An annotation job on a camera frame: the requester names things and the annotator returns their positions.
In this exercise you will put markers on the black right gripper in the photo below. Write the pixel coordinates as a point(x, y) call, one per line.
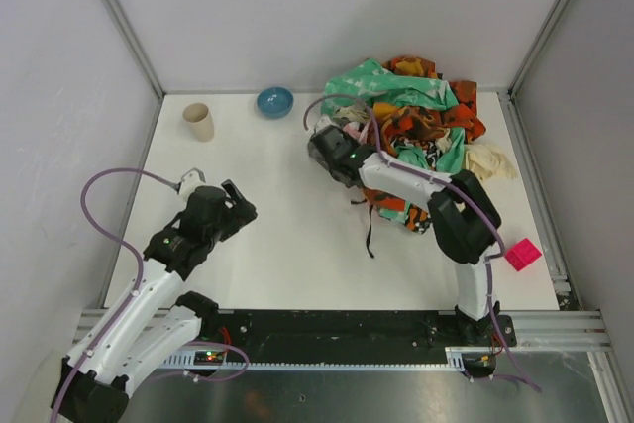
point(320, 155)

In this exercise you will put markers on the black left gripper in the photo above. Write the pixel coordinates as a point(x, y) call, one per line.
point(238, 210)

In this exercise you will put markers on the green patterned cloth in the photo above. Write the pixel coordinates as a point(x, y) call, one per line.
point(340, 106)

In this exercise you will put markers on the orange camouflage cloth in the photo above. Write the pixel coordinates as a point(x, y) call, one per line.
point(414, 81)

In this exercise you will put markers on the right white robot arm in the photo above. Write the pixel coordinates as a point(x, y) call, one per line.
point(464, 220)

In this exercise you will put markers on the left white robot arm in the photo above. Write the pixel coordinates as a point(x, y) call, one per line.
point(152, 318)

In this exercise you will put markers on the blue ceramic bowl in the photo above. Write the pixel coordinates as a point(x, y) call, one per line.
point(275, 102)

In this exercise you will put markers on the beige paper cup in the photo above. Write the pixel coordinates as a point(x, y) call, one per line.
point(198, 118)

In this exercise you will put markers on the pink cube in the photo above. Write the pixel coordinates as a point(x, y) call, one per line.
point(522, 254)

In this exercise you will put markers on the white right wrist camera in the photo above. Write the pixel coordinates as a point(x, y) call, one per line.
point(323, 122)

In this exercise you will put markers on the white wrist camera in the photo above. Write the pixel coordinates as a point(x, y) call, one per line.
point(323, 122)
point(189, 182)

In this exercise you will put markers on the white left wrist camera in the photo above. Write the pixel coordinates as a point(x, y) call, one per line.
point(189, 182)

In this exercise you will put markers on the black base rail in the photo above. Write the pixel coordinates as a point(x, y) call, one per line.
point(363, 339)

